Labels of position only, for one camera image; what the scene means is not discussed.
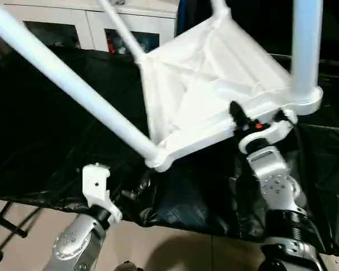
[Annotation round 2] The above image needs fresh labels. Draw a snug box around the white plastic table leg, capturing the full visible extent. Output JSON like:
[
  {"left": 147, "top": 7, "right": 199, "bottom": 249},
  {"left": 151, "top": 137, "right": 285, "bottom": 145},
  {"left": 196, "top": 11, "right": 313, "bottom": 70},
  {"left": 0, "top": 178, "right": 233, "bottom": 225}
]
[
  {"left": 97, "top": 0, "right": 148, "bottom": 65},
  {"left": 290, "top": 0, "right": 325, "bottom": 106},
  {"left": 211, "top": 0, "right": 232, "bottom": 21},
  {"left": 0, "top": 0, "right": 171, "bottom": 171}
]

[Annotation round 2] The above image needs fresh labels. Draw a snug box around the black mat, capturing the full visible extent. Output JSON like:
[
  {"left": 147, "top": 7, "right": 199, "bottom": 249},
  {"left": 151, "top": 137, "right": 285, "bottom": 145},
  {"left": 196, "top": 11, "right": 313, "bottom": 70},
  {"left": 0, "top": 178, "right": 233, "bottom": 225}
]
[{"left": 0, "top": 46, "right": 339, "bottom": 255}]

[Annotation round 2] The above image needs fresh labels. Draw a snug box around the dark long metal bar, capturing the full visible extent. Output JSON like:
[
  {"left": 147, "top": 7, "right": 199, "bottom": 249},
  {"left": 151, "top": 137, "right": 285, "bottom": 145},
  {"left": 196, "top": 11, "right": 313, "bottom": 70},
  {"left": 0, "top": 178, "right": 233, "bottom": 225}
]
[{"left": 272, "top": 53, "right": 339, "bottom": 68}]

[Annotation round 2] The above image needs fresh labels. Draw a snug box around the black case with brass label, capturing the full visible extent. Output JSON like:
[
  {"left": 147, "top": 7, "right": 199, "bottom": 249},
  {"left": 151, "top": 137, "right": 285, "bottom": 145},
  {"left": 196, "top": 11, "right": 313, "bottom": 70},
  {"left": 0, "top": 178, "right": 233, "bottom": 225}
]
[{"left": 175, "top": 0, "right": 216, "bottom": 35}]

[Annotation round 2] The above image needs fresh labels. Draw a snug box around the white cabinet with glass doors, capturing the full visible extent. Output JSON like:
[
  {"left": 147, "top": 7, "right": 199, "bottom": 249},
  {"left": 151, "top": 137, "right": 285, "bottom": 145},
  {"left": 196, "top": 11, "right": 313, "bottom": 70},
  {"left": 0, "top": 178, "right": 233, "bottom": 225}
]
[{"left": 1, "top": 0, "right": 178, "bottom": 55}]

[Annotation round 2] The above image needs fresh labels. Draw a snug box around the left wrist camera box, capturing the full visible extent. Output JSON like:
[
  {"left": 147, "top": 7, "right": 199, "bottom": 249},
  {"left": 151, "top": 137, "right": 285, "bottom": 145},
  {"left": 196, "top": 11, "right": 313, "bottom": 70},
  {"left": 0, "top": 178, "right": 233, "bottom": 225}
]
[{"left": 80, "top": 162, "right": 123, "bottom": 224}]

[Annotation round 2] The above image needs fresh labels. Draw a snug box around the black metal folding frame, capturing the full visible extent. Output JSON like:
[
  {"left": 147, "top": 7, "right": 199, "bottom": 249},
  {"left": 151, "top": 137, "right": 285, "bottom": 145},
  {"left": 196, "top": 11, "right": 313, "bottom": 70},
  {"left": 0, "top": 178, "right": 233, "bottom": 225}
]
[{"left": 0, "top": 199, "right": 28, "bottom": 255}]

